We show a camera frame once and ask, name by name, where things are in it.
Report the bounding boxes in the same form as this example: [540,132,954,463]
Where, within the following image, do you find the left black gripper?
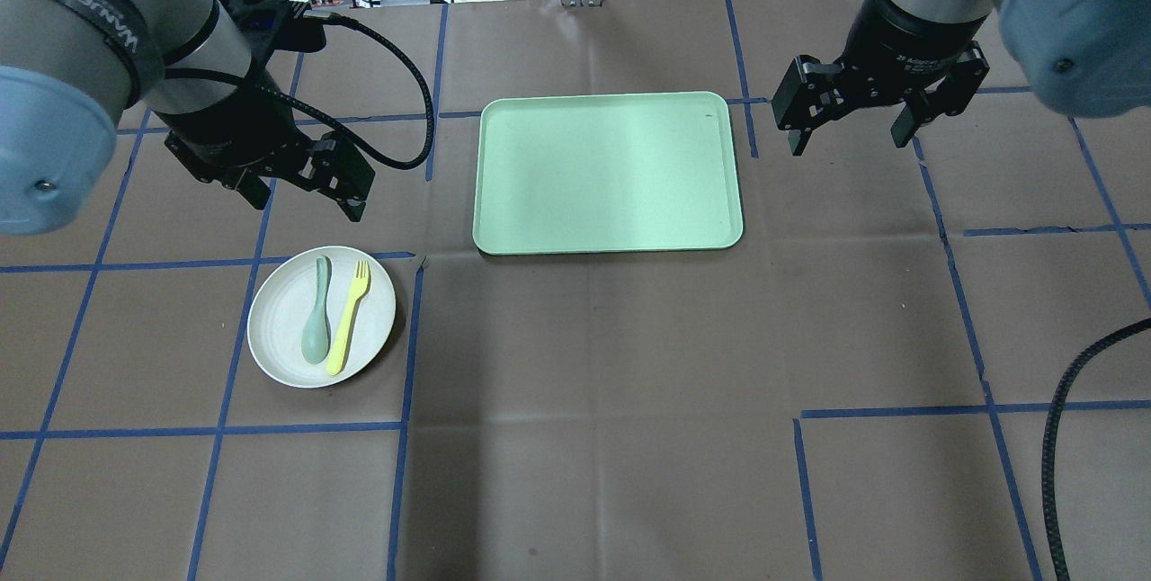
[162,93,378,223]

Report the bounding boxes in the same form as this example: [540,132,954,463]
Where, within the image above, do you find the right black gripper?
[772,13,990,156]

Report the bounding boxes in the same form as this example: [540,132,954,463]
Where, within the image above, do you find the yellow plastic fork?
[326,260,371,377]

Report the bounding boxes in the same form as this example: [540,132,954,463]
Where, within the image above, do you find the cream round plate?
[247,246,397,389]

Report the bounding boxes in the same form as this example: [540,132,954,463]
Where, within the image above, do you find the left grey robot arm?
[1,0,375,236]

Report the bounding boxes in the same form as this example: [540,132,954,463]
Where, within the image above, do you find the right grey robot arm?
[772,0,1150,156]

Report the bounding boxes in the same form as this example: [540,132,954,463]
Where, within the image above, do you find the grey-green plastic spoon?
[300,255,331,364]

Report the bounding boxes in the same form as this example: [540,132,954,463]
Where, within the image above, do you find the grey usb hub left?
[307,0,361,10]

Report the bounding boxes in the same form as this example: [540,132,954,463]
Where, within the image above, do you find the light green plastic tray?
[472,92,745,255]

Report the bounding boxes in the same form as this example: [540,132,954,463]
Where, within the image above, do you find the brown paper table cover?
[3,0,1148,580]

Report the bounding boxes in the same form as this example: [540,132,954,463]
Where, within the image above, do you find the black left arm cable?
[162,10,436,173]

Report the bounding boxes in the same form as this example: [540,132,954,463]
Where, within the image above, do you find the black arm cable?
[162,10,436,173]
[1041,318,1151,581]

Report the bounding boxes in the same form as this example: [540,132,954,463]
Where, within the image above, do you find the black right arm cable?
[1041,318,1151,581]

